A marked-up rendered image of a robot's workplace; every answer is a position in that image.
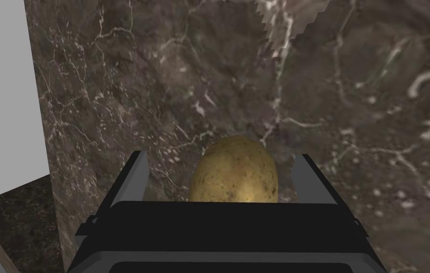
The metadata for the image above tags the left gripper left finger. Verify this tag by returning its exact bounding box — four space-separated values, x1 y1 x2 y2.
109 150 150 208

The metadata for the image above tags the brown potato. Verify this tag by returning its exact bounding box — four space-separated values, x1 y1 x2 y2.
188 136 279 203

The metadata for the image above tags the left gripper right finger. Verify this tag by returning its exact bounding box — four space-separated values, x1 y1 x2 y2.
292 153 339 206

